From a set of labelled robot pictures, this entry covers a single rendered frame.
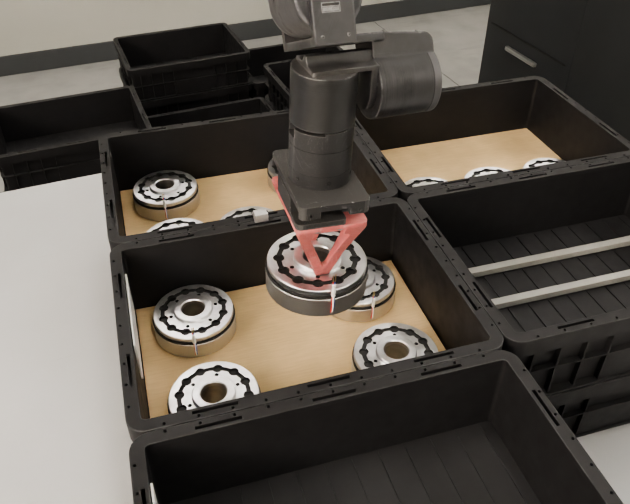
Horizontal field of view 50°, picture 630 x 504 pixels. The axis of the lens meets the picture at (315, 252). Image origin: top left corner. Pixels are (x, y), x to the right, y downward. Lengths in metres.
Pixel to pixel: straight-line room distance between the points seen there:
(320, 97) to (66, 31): 3.35
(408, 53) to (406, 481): 0.43
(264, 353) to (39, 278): 0.52
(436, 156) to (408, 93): 0.67
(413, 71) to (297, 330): 0.41
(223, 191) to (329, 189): 0.56
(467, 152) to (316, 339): 0.54
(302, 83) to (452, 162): 0.71
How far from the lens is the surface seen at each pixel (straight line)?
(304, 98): 0.56
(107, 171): 1.04
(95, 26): 3.86
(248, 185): 1.15
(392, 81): 0.58
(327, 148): 0.58
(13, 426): 1.03
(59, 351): 1.10
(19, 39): 3.86
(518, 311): 0.95
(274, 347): 0.86
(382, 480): 0.75
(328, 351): 0.85
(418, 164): 1.22
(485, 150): 1.29
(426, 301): 0.90
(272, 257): 0.68
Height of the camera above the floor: 1.45
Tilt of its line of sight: 39 degrees down
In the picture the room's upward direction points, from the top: straight up
